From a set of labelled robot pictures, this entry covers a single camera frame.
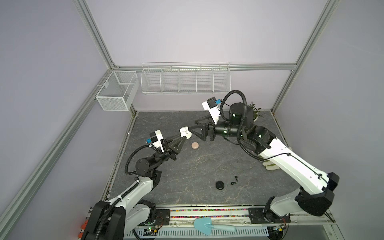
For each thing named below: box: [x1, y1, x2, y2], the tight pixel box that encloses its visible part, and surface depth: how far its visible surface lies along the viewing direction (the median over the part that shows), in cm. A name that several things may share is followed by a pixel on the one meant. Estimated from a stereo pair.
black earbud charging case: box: [215, 180, 225, 190], surface depth 84 cm
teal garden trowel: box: [194, 217, 236, 236], surface depth 72 cm
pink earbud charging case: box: [191, 142, 199, 150], surface depth 101 cm
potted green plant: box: [247, 101, 262, 122], surface depth 101 cm
